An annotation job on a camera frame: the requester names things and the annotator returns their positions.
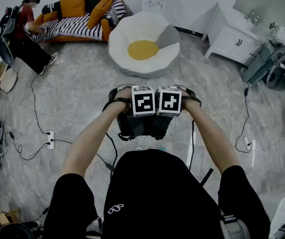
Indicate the black cushion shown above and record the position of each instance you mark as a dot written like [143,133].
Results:
[92,1]

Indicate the black chair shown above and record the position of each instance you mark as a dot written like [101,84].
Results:
[4,48]

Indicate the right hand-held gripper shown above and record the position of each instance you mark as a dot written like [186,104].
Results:
[169,101]

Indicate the person's white shoe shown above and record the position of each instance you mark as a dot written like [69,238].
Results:
[138,148]

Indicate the person's right hand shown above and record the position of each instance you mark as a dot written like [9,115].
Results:
[185,94]

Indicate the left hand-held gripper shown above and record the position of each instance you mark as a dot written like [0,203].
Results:
[143,101]

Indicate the square orange cushion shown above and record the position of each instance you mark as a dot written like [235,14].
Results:
[72,6]

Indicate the black white striped bolster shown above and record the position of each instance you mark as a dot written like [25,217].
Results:
[51,7]

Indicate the person's black shirt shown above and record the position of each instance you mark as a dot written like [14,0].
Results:
[157,195]

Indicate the orange couch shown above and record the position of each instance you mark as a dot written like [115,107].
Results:
[105,30]

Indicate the person's left forearm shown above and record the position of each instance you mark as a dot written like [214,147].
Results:
[95,133]

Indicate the white power strip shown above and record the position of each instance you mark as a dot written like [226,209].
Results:
[51,141]
[246,141]

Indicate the small orange cushion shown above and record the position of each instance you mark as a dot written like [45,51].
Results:
[50,16]

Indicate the metal faucet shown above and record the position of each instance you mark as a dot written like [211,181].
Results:
[252,16]

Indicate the black left wrist band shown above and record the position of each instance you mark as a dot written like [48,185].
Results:
[120,99]

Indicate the dark grey backpack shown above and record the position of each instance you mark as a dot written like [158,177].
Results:
[137,126]

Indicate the large orange cushion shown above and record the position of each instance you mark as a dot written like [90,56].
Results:
[99,11]

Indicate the grey reclining machine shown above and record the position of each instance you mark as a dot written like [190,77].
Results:
[257,68]

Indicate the white cabinet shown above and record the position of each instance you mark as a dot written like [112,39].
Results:
[232,38]

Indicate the grey patterned knit throw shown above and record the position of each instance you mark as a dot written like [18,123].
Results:
[111,16]

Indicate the person's right forearm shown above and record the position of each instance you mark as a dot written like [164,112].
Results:
[207,133]

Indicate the black white striped blanket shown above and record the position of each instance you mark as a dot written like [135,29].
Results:
[77,26]

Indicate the white flower-shaped chair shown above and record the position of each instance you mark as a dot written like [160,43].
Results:
[142,26]

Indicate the person's left hand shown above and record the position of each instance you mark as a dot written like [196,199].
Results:
[125,94]

